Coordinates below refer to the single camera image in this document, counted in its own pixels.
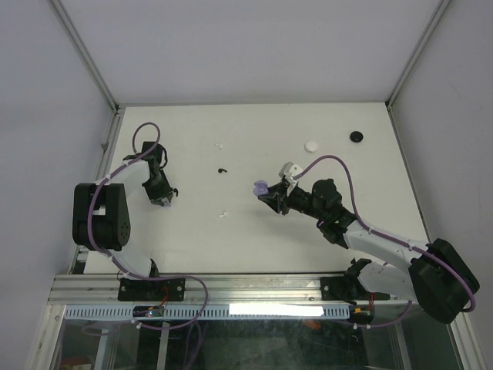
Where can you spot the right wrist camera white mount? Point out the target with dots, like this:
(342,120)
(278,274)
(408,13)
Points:
(289,171)

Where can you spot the aluminium frame post right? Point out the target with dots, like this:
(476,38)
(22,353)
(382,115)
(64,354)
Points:
(434,21)

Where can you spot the small circuit board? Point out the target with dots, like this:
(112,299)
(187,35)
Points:
(155,311)

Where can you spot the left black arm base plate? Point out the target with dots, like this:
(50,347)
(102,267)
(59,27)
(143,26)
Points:
(149,291)

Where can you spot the aluminium frame post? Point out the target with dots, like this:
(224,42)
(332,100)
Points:
(67,24)
(434,21)

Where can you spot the grey slotted cable duct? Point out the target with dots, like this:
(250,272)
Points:
(185,312)

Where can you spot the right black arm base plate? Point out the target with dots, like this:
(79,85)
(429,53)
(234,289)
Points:
(348,289)

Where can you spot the aluminium frame post left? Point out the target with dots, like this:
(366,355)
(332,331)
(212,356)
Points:
(67,24)

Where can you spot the purple earbud charging case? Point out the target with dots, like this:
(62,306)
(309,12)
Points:
(260,188)

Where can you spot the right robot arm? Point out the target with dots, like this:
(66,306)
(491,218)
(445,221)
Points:
(432,274)

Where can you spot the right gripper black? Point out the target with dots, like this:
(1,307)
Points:
(279,190)

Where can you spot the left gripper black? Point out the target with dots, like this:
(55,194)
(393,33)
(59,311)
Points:
(155,196)

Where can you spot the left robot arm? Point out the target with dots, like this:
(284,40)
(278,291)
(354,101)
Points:
(100,216)

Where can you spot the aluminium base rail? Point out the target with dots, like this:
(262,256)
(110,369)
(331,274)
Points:
(200,288)

